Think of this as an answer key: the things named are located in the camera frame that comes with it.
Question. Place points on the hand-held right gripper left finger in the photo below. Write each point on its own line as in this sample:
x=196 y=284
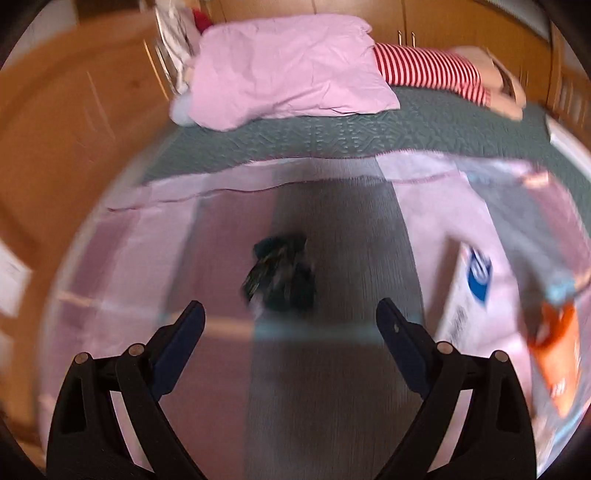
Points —
x=178 y=350

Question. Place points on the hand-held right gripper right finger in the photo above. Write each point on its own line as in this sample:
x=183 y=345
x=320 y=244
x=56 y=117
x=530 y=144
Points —
x=406 y=350

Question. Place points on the white box blue logo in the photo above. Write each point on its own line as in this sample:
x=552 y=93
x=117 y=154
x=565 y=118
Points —
x=471 y=295

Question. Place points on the pink grey patchwork blanket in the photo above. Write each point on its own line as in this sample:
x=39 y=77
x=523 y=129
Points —
x=332 y=258

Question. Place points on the orange snack packet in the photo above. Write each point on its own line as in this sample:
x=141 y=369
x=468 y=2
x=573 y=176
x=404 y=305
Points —
x=556 y=355

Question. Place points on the green bed cover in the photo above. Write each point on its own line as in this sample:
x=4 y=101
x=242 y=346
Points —
x=332 y=136

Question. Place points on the white fluffy cloth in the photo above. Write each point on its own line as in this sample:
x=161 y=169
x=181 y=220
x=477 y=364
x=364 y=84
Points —
x=182 y=108

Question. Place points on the long white box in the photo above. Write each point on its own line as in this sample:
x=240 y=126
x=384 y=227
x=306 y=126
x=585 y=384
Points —
x=570 y=138

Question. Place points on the red white striped pillow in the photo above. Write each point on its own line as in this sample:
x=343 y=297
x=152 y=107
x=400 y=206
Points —
x=429 y=69

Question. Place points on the beige plush toy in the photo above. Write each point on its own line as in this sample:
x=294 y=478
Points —
x=501 y=81

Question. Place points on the pink pillow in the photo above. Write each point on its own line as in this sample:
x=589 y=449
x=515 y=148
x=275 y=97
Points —
x=286 y=69

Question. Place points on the white printed bag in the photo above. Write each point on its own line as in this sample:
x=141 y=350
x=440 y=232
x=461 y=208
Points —
x=175 y=41

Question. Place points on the red cloth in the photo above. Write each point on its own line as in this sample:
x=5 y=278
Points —
x=202 y=18

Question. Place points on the wooden bed frame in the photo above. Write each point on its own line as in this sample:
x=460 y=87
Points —
x=69 y=138

